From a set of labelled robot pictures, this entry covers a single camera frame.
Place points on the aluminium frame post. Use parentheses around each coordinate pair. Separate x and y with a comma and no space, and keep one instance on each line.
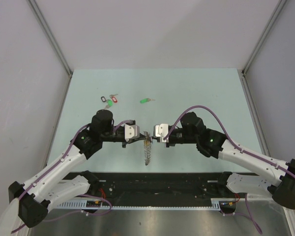
(49,35)
(264,35)

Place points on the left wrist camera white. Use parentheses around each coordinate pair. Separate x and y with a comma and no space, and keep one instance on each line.
(131,130)

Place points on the metal disc with keyrings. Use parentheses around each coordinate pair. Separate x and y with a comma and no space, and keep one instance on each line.
(147,148)

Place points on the right aluminium side rail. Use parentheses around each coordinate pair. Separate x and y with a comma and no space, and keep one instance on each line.
(254,114)

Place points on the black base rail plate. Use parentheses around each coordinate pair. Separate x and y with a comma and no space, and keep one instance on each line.
(161,189)

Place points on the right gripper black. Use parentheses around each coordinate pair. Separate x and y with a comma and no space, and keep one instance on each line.
(169,144)

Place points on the white slotted cable duct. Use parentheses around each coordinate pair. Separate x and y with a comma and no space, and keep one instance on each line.
(83,204)

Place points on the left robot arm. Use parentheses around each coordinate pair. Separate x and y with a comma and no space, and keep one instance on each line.
(38,195)

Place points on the left aluminium frame post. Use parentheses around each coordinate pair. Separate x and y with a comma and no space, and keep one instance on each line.
(49,35)

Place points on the key with red tag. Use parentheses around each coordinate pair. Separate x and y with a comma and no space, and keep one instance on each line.
(113,98)

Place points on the front aluminium crossbar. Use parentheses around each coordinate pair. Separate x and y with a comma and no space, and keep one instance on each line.
(259,197)

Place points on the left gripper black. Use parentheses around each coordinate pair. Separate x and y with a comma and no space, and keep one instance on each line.
(132,140)

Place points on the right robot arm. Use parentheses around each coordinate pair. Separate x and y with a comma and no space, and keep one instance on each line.
(271,177)

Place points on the key with light-green tag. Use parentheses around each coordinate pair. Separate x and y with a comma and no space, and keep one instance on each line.
(108,102)

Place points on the key with green tag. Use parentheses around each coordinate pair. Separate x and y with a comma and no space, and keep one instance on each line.
(145,100)

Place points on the right aluminium frame post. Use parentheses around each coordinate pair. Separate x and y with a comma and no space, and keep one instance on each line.
(264,35)

